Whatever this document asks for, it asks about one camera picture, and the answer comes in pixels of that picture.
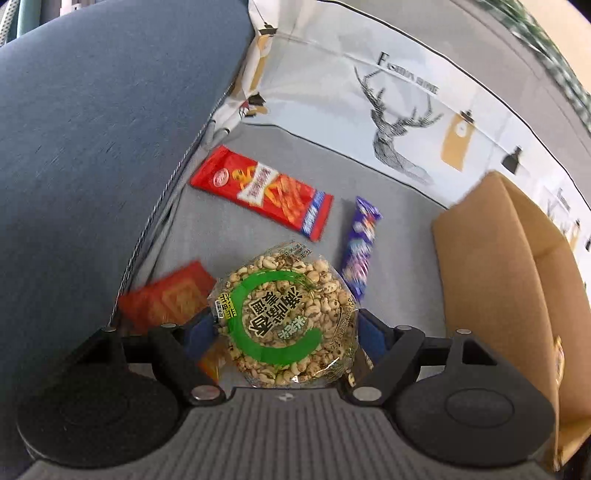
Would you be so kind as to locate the small red square snack packet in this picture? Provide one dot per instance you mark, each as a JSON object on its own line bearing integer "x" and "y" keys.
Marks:
{"x": 176, "y": 299}

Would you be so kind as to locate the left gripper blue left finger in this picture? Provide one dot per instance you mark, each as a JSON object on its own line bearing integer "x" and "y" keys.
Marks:
{"x": 175, "y": 353}

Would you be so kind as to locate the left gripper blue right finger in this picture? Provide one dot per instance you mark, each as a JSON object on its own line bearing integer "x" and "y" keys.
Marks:
{"x": 394, "y": 352}

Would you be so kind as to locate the purple candy bar wrapper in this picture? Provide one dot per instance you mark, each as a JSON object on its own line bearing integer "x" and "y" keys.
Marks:
{"x": 359, "y": 247}

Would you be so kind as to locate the long red shrimp cracker packet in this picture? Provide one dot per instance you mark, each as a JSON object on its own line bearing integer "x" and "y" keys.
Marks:
{"x": 260, "y": 188}

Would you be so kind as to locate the green checkered cloth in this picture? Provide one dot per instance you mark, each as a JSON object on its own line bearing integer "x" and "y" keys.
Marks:
{"x": 540, "y": 37}

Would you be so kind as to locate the round puffed grain snack bag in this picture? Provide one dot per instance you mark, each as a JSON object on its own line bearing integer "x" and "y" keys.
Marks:
{"x": 288, "y": 318}

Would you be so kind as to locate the orange red snack packet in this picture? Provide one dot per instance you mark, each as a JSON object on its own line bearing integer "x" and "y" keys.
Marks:
{"x": 213, "y": 360}

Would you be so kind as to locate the brown cardboard box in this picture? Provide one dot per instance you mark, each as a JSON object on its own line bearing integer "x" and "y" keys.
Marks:
{"x": 509, "y": 276}

